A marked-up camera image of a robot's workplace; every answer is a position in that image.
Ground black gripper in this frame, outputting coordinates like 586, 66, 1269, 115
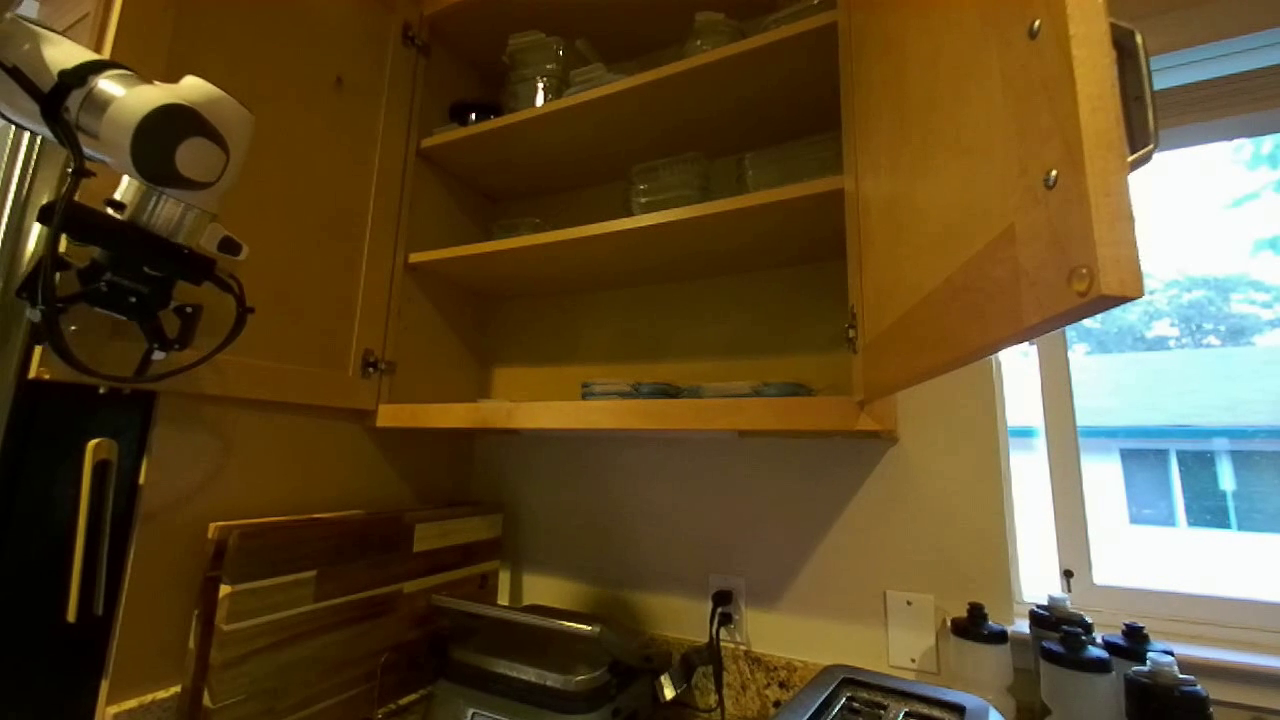
76, 252, 208, 355

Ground stainless steel refrigerator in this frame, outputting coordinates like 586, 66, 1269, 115
0, 113, 64, 390

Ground black slotted panel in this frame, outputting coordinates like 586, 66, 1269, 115
0, 374, 161, 720

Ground striped wooden cutting board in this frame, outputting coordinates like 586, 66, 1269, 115
176, 500, 514, 720

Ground dark small bowl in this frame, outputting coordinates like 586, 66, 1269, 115
444, 92, 504, 133

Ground stacked glass jars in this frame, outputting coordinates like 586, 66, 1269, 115
495, 28, 574, 115

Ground stack of small plates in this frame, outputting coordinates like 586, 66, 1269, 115
566, 36, 621, 98

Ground flat glass plates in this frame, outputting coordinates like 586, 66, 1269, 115
576, 374, 817, 403

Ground glass baking dish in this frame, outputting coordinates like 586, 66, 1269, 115
706, 133, 843, 201

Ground stainless steel toaster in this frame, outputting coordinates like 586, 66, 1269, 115
772, 660, 1013, 720

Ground white framed window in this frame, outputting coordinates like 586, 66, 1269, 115
993, 22, 1280, 660

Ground small black capped bottle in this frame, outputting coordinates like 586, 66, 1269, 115
1099, 616, 1181, 671

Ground dark bottle with black cap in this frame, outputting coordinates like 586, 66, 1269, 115
1121, 647, 1215, 720

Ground white window blind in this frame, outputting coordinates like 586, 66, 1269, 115
1140, 22, 1280, 156

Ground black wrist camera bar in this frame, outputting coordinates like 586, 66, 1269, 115
53, 194, 254, 269

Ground wooden wall cabinet with shelves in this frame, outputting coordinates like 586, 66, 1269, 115
373, 0, 899, 445

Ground white wall outlet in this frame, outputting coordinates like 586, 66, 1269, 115
706, 572, 751, 636

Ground black power cord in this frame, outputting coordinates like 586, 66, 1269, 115
709, 593, 745, 720

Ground white switch plate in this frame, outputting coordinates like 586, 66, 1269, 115
883, 587, 945, 677

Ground grey metal door handle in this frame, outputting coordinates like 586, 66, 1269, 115
1107, 16, 1165, 170

